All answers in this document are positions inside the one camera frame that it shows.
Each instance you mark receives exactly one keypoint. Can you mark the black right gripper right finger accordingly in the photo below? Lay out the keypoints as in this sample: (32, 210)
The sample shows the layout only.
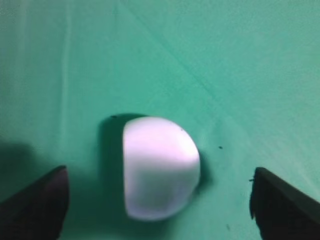
(280, 210)

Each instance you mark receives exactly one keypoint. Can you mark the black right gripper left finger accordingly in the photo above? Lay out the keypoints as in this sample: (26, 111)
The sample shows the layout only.
(38, 211)

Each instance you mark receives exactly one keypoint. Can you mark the white earphone case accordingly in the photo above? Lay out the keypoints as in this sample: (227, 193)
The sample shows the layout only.
(161, 168)

